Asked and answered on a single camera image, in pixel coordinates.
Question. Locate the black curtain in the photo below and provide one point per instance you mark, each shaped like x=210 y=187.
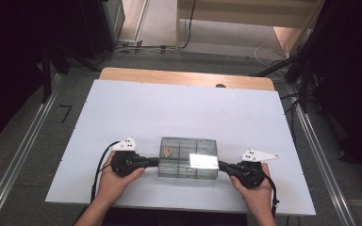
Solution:
x=352 y=78
x=6 y=62

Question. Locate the person's right hand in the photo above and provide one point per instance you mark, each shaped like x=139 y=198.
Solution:
x=259 y=201

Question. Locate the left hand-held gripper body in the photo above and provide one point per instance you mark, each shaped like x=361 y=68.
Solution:
x=124 y=161

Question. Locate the beige wooden cabinet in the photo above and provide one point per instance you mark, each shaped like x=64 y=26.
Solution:
x=248 y=12

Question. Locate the person's left hand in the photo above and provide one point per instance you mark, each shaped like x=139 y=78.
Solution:
x=113 y=188

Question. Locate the aluminium floor rail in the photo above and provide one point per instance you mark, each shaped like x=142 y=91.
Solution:
x=22 y=150
x=320 y=163

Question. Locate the white table board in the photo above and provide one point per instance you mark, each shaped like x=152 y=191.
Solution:
x=132 y=109

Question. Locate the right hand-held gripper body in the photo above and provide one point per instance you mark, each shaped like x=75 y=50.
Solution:
x=251 y=175

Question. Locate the grey transparent plastic compartment box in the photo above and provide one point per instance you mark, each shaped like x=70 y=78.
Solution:
x=188 y=158

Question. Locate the dark cabinet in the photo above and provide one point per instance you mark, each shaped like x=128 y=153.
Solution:
x=97 y=28

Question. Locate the black metal stand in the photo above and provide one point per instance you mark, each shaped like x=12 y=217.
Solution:
x=46 y=78
x=303 y=91

